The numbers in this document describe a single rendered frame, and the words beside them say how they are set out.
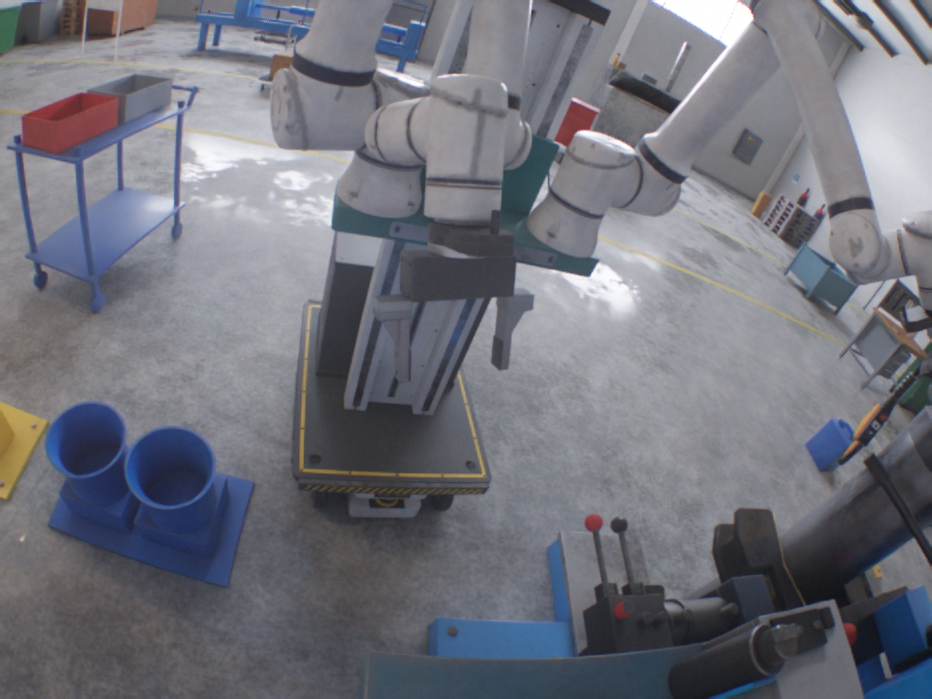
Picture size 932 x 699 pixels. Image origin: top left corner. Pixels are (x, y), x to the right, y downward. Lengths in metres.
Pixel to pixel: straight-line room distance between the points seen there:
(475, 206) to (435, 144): 0.08
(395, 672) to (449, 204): 0.54
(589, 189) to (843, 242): 0.59
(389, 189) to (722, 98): 0.77
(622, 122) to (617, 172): 7.41
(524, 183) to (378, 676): 1.08
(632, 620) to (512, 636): 0.94
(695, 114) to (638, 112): 7.39
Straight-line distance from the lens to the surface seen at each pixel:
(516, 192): 1.22
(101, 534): 1.88
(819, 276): 8.94
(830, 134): 0.86
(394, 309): 0.53
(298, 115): 0.83
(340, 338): 1.68
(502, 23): 0.71
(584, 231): 1.14
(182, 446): 1.64
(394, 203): 0.98
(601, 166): 1.09
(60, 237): 2.94
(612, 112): 8.44
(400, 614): 1.74
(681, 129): 1.18
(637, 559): 2.10
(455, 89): 0.51
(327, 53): 0.82
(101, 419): 1.76
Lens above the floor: 1.64
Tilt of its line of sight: 39 degrees down
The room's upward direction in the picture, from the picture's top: 24 degrees clockwise
